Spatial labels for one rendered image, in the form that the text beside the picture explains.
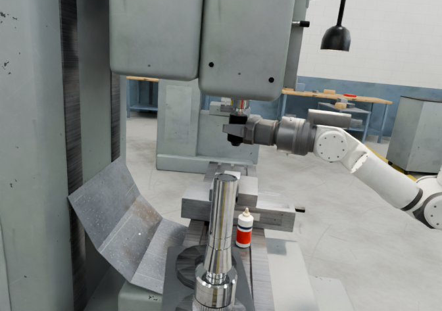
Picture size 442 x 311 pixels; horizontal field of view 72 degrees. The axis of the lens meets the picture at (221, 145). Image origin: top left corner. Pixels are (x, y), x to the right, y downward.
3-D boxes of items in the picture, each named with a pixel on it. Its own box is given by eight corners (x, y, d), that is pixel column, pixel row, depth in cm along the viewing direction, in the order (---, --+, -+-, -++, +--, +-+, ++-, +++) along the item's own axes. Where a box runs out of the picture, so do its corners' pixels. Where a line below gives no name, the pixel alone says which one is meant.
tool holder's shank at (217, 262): (211, 285, 32) (221, 185, 29) (196, 267, 34) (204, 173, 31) (236, 276, 33) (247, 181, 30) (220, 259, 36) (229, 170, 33)
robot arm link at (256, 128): (256, 108, 82) (301, 114, 79) (252, 143, 85) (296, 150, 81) (245, 114, 71) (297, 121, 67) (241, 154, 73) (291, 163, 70)
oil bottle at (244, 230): (249, 240, 87) (254, 205, 84) (250, 248, 83) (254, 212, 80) (235, 239, 87) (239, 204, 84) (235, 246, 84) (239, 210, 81)
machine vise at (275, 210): (287, 210, 108) (292, 181, 105) (293, 233, 93) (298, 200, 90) (189, 197, 110) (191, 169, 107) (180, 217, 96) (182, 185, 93)
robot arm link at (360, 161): (312, 139, 79) (356, 171, 77) (310, 146, 71) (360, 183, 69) (328, 119, 77) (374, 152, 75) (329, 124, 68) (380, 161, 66)
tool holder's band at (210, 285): (208, 301, 31) (208, 292, 31) (187, 273, 35) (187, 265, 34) (245, 286, 33) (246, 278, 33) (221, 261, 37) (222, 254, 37)
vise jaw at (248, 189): (256, 187, 107) (257, 177, 106) (256, 207, 92) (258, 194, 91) (239, 185, 107) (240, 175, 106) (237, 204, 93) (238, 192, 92)
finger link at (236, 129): (223, 121, 77) (247, 124, 75) (222, 133, 78) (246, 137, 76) (221, 122, 75) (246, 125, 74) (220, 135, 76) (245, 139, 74)
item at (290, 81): (293, 87, 77) (307, -3, 71) (296, 89, 73) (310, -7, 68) (277, 86, 77) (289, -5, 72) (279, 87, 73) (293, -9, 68)
